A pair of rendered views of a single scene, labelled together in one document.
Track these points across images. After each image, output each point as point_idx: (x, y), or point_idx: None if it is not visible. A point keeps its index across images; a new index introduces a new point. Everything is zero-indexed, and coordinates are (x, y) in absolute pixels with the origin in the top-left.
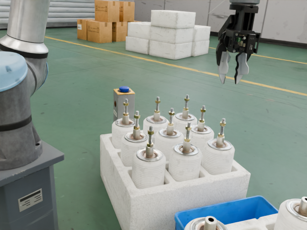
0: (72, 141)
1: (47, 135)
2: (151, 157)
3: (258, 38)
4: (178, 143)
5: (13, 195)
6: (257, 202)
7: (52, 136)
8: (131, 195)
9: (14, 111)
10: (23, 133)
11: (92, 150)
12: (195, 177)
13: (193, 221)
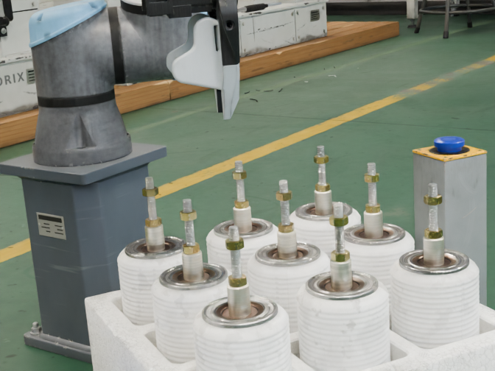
0: (491, 288)
1: (493, 259)
2: (144, 251)
3: None
4: (256, 278)
5: (32, 202)
6: None
7: (491, 265)
8: (90, 297)
9: (44, 79)
10: (54, 118)
11: None
12: (167, 353)
13: None
